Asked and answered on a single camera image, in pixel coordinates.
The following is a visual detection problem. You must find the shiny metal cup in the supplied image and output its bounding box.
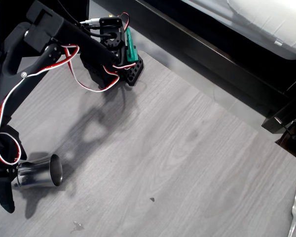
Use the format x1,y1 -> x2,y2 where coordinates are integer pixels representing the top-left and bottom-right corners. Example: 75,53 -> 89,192
11,154 -> 64,190

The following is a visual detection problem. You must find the small water spill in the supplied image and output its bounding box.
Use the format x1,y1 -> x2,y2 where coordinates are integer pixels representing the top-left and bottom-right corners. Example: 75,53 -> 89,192
70,220 -> 85,234

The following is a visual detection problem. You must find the black perforated base block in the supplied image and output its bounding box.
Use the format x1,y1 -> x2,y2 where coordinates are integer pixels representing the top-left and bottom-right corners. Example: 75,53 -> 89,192
80,53 -> 145,87

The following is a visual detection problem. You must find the white plug connector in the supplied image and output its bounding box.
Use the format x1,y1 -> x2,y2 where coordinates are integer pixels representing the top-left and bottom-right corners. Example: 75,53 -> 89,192
79,17 -> 101,26

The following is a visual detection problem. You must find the green clamp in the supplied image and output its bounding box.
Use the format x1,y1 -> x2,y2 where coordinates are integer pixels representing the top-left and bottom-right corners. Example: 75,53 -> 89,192
124,26 -> 139,63

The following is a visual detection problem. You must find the white mattress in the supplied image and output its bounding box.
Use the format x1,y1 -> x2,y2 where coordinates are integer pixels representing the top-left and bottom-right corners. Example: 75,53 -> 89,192
181,0 -> 296,60

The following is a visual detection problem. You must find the red white servo cable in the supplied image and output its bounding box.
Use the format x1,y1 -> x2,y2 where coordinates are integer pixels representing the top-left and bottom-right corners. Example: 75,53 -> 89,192
0,132 -> 22,165
64,46 -> 139,93
0,43 -> 80,139

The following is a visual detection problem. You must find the black power cable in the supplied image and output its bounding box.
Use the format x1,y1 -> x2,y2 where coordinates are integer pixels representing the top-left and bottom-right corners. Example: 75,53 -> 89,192
75,22 -> 114,38

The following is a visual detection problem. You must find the dark wooden bed frame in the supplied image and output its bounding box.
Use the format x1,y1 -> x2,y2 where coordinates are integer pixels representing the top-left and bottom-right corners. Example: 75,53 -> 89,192
92,0 -> 296,135

